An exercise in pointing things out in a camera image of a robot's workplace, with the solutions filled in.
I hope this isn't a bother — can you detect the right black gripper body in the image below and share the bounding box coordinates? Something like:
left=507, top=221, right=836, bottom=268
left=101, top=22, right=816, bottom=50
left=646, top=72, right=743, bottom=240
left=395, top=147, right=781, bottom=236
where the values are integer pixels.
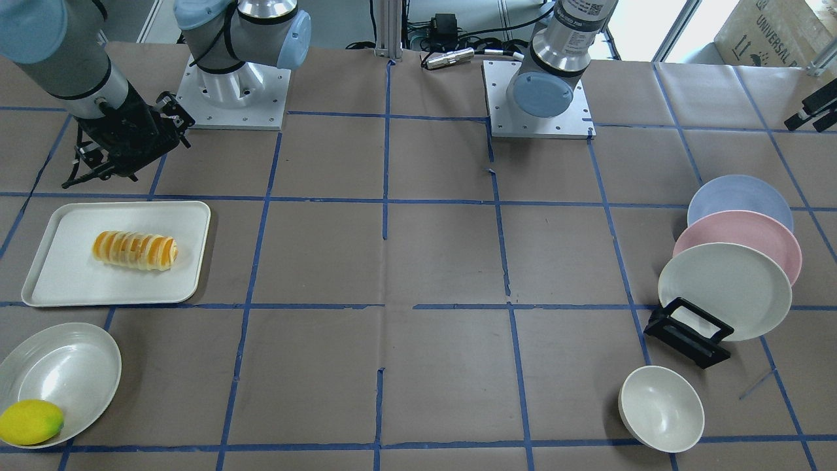
left=61, top=86, right=196, bottom=190

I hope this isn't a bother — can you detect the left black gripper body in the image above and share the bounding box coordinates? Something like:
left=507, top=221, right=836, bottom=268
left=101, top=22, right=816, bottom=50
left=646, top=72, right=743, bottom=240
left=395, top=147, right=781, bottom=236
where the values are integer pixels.
left=784, top=78, right=836, bottom=132

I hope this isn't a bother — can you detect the orange striped bread roll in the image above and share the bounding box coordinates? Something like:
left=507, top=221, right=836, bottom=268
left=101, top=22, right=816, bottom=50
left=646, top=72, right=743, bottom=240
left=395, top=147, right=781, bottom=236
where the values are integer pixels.
left=92, top=232, right=179, bottom=271

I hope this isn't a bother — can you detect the blue plate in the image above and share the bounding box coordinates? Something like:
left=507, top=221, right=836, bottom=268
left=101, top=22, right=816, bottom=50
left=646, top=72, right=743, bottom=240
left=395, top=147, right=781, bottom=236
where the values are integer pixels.
left=687, top=174, right=794, bottom=232

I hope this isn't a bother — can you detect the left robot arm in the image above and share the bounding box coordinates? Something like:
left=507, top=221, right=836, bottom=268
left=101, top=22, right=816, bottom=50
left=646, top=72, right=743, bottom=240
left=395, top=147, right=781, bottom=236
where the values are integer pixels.
left=527, top=1, right=835, bottom=84

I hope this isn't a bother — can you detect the pink plate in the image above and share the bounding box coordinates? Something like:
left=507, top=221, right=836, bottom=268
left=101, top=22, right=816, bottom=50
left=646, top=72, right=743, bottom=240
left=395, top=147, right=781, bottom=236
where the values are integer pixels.
left=672, top=211, right=803, bottom=285

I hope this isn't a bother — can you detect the cream plate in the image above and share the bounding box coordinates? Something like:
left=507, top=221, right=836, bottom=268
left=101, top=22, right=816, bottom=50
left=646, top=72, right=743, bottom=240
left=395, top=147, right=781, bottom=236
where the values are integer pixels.
left=657, top=243, right=793, bottom=341

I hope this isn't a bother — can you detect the cardboard box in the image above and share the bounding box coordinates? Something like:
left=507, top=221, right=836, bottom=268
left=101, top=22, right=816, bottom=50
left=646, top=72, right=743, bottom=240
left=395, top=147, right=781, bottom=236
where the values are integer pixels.
left=713, top=1, right=836, bottom=67

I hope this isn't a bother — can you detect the white tray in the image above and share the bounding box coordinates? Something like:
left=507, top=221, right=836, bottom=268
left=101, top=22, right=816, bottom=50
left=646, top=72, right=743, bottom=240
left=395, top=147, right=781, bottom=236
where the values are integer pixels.
left=22, top=201, right=211, bottom=307

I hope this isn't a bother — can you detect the white oval dish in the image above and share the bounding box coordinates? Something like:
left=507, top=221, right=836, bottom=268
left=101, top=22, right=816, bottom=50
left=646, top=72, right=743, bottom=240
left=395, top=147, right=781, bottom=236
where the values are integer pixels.
left=1, top=323, right=122, bottom=450

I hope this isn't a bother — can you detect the black dish rack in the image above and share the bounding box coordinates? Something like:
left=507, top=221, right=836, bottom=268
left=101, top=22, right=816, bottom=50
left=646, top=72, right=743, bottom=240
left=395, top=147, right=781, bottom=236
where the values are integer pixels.
left=645, top=297, right=734, bottom=369

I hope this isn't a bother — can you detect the yellow lemon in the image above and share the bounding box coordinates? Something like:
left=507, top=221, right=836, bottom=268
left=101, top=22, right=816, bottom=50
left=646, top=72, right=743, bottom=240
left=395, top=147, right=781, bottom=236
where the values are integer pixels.
left=1, top=399, right=65, bottom=446

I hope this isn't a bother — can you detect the black power adapter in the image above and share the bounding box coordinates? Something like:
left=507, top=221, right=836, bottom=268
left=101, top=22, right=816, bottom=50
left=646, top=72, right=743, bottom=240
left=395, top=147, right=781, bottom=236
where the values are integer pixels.
left=428, top=12, right=458, bottom=50

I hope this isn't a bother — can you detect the cream bowl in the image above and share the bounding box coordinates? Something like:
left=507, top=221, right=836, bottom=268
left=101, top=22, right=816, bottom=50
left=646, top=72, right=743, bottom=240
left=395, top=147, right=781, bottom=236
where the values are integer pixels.
left=617, top=366, right=705, bottom=453

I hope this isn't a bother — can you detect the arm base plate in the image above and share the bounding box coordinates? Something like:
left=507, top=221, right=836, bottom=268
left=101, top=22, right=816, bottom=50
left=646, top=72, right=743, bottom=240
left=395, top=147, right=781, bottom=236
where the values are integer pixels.
left=483, top=60, right=596, bottom=139
left=176, top=63, right=291, bottom=131

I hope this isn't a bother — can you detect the aluminium frame post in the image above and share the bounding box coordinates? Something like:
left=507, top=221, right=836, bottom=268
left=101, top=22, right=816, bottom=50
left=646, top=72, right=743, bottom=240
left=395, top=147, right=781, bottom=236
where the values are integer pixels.
left=373, top=0, right=406, bottom=63

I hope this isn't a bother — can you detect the silver cable connector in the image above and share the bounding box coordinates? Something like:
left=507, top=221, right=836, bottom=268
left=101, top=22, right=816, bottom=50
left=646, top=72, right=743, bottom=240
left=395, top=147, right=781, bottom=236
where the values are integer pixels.
left=420, top=47, right=475, bottom=71

